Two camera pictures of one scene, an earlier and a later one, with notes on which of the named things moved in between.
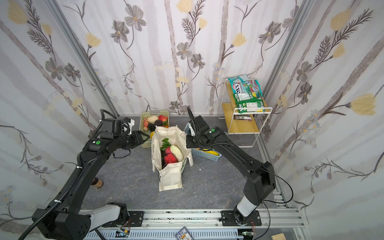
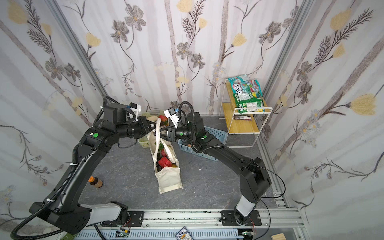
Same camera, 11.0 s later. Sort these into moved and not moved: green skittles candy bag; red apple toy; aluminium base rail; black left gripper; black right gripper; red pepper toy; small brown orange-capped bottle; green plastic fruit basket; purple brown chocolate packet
Moved: black right gripper; black left gripper; red pepper toy
Not moved: red apple toy; purple brown chocolate packet; green skittles candy bag; green plastic fruit basket; small brown orange-capped bottle; aluminium base rail
